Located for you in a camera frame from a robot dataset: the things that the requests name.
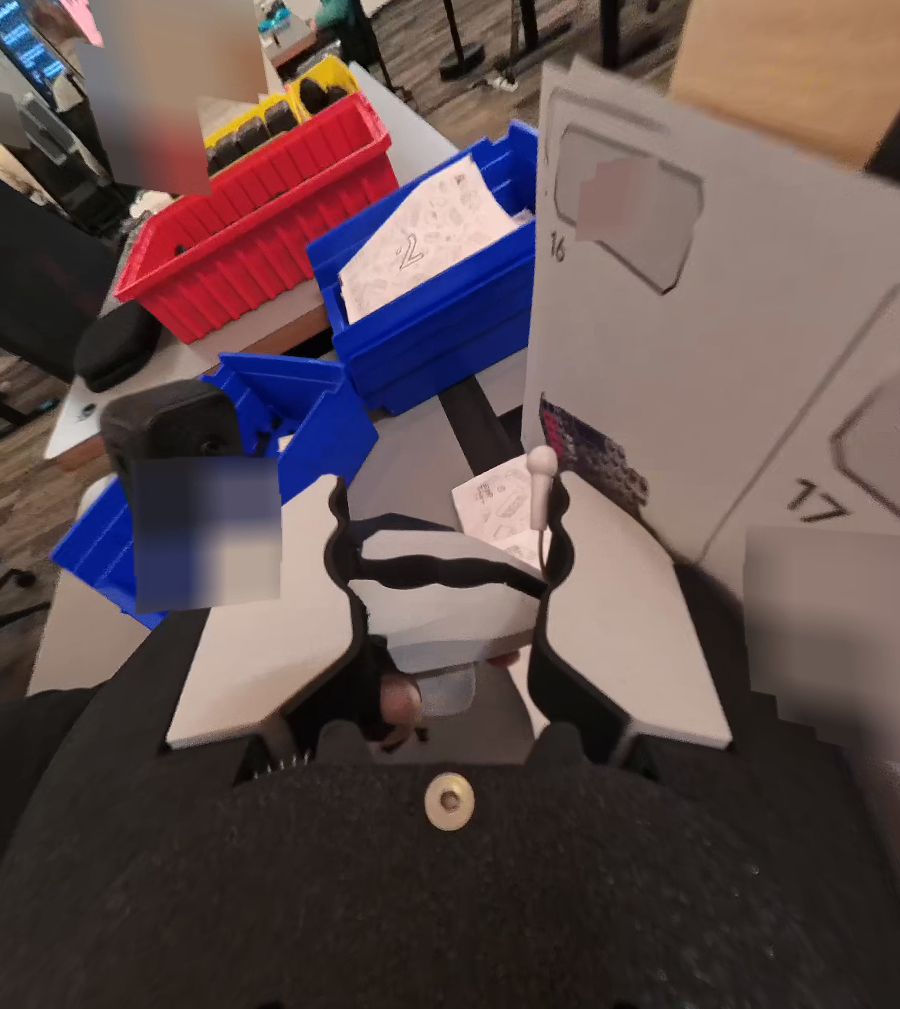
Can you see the red plastic bin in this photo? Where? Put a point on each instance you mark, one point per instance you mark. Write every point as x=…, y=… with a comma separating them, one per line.
x=261, y=236

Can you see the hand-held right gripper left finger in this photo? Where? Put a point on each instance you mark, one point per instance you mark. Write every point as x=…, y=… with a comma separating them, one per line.
x=292, y=654

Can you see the grey desk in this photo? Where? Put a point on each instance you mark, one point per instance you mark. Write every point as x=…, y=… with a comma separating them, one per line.
x=410, y=441

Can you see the row of black pouches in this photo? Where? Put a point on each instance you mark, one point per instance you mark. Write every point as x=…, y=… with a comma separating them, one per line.
x=276, y=118

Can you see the black oval case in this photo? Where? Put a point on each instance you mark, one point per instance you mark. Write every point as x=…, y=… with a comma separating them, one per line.
x=115, y=347

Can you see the computer monitor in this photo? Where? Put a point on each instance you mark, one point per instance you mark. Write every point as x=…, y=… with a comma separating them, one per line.
x=8, y=39

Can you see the opened printed paper bag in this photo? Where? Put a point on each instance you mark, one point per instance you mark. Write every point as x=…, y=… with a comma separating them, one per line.
x=497, y=504

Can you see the yellow plastic bin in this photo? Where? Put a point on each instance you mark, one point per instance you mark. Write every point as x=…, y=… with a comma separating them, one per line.
x=337, y=72

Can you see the toy instruction booklet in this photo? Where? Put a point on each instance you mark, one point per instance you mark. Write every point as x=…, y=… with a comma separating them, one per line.
x=734, y=315

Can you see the black office chair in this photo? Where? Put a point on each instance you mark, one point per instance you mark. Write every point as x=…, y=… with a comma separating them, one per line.
x=16, y=260

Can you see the blue plastic bin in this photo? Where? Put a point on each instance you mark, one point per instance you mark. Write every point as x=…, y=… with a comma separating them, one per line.
x=434, y=355
x=316, y=410

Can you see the person's left hand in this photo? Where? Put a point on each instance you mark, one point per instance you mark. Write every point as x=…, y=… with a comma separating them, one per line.
x=401, y=701

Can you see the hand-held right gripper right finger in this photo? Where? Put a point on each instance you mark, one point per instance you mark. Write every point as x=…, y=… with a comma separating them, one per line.
x=631, y=630

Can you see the large printed paper bag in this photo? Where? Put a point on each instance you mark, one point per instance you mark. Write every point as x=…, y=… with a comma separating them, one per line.
x=426, y=236

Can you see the black round-base floor stand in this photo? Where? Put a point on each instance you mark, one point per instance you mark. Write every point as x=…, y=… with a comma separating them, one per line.
x=462, y=55

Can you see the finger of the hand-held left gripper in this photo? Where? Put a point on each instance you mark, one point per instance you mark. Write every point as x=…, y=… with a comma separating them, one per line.
x=450, y=619
x=434, y=548

